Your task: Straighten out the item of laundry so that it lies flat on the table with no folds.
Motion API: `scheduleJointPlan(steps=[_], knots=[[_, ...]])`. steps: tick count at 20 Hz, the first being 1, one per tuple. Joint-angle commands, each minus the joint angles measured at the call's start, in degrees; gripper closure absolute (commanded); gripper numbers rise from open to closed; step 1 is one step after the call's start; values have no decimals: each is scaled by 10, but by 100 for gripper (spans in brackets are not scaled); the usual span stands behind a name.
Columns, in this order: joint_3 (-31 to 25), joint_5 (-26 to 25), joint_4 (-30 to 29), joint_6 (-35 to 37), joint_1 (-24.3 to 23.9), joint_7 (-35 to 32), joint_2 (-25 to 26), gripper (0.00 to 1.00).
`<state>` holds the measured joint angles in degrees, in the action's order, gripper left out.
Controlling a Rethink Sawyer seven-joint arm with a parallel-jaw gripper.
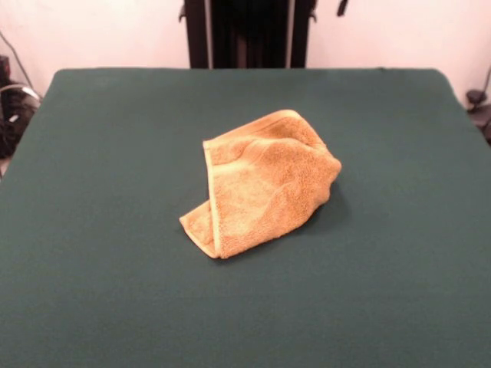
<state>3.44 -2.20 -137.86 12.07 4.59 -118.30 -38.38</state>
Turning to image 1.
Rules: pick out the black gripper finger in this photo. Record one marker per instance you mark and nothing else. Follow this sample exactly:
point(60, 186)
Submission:
point(341, 7)

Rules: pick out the small black box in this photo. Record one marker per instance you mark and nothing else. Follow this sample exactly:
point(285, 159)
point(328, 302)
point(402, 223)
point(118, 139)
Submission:
point(4, 69)

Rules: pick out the tan terry towel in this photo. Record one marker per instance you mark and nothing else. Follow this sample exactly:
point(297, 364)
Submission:
point(261, 184)

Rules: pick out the dark green table cloth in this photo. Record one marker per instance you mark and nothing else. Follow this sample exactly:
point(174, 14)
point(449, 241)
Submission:
point(96, 230)

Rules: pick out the black rounded floor base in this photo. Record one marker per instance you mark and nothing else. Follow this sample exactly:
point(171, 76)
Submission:
point(476, 97)
point(15, 126)

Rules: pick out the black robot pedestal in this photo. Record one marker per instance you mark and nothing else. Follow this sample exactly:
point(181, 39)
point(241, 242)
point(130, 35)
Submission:
point(249, 34)

